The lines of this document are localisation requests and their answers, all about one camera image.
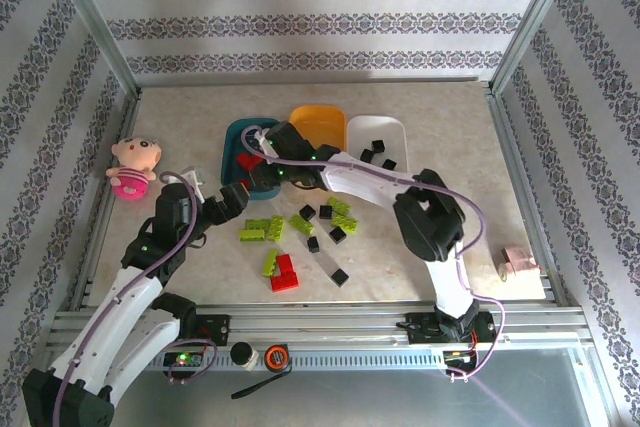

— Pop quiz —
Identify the black capped small bottle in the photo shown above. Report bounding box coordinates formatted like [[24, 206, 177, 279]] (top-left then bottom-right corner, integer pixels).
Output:
[[229, 341, 260, 372]]

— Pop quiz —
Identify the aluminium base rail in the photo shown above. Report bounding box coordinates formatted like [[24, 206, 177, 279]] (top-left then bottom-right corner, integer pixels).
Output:
[[47, 302, 594, 351]]

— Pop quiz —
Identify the circuit board with green light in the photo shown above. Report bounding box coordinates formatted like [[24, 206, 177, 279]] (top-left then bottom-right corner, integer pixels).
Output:
[[164, 351, 204, 368]]

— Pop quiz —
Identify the yellow plastic container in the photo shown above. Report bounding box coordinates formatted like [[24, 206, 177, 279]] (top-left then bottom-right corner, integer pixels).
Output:
[[288, 105, 349, 153]]

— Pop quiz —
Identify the small pink box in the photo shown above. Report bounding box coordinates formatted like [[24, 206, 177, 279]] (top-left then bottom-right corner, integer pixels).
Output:
[[492, 245, 539, 281]]

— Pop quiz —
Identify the aluminium frame post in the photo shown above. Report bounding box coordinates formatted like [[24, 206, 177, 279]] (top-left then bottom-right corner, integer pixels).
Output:
[[489, 0, 586, 96], [43, 0, 141, 96]]

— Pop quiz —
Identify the pink plush doll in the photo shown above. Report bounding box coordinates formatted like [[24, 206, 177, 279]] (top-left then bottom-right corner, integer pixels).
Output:
[[105, 134, 164, 202]]

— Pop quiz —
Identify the white plastic container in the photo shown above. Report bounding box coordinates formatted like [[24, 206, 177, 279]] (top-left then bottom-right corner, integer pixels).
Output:
[[345, 115, 409, 183]]

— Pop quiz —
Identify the aluminium frame rail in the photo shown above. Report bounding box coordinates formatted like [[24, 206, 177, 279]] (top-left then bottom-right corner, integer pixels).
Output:
[[137, 75, 494, 88], [484, 89, 584, 311], [69, 91, 144, 311]]

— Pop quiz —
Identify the teal plastic container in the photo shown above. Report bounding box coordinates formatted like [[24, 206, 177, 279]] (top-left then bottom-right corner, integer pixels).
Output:
[[221, 117, 284, 202]]

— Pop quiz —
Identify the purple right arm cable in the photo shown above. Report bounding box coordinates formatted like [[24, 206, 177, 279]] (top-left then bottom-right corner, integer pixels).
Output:
[[239, 124, 507, 383]]

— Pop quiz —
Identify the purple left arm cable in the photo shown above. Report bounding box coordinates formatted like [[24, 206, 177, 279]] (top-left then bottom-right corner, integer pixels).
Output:
[[52, 170, 219, 427]]

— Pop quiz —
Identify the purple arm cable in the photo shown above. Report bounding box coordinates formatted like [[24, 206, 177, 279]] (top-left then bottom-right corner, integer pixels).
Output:
[[52, 170, 219, 427], [239, 124, 507, 383]]

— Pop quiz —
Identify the slotted grey cable duct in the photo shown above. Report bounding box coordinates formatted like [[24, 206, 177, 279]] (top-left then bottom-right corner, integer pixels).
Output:
[[144, 349, 451, 373]]

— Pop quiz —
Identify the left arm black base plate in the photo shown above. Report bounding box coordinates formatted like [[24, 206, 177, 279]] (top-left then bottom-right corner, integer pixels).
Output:
[[194, 314, 232, 347]]

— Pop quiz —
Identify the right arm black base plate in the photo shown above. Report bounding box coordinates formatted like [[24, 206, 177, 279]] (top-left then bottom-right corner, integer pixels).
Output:
[[405, 311, 499, 348]]

